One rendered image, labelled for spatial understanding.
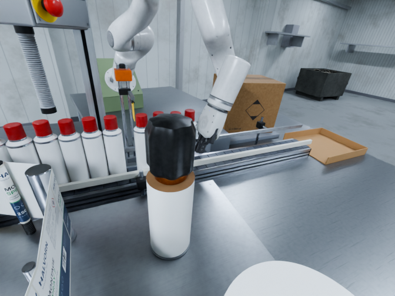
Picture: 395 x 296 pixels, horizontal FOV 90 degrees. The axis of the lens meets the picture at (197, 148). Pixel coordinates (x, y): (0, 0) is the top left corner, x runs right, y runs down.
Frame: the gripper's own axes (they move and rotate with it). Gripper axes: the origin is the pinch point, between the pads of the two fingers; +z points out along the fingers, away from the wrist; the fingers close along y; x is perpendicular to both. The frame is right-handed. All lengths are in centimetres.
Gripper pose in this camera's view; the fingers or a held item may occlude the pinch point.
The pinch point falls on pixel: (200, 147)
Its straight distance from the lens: 71.8
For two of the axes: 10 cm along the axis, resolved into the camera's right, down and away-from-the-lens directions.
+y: 4.0, 4.7, -7.8
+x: 8.3, 1.6, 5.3
